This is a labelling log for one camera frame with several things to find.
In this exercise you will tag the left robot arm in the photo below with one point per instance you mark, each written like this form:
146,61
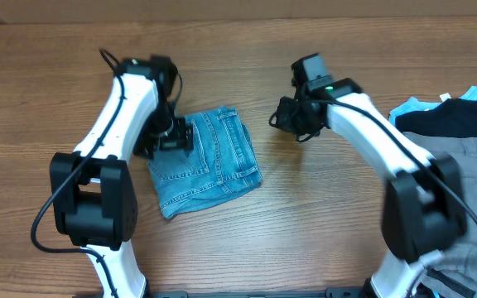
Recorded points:
93,198

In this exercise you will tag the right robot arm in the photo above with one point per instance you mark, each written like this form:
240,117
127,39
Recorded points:
422,210

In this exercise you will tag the grey folded trousers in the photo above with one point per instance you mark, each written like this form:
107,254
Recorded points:
456,275

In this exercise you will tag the black folded garment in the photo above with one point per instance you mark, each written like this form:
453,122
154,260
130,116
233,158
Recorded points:
453,118

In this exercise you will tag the light blue folded garment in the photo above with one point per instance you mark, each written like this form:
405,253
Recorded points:
414,105

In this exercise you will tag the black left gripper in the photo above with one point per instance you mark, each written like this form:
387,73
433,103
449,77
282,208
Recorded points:
181,139

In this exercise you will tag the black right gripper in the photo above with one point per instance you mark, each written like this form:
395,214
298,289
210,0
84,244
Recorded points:
285,124

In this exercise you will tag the light blue denim jeans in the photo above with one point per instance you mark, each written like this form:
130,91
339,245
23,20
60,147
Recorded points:
221,167

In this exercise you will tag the black base frame bar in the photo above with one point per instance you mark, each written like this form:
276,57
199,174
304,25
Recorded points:
255,294

